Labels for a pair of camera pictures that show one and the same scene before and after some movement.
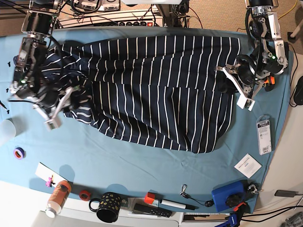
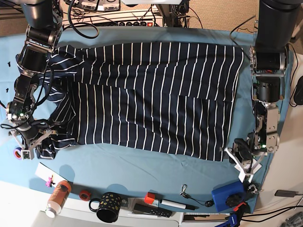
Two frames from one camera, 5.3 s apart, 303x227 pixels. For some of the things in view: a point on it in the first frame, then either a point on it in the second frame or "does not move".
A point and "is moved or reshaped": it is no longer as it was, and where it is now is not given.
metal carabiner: (183, 187) does not move
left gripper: (48, 96) to (29, 132)
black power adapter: (285, 193) does not move
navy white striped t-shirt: (164, 90) is moved or reshaped
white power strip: (148, 18) does not move
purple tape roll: (19, 153) does not move
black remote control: (152, 210) does not move
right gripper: (245, 70) to (255, 144)
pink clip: (49, 183) does not move
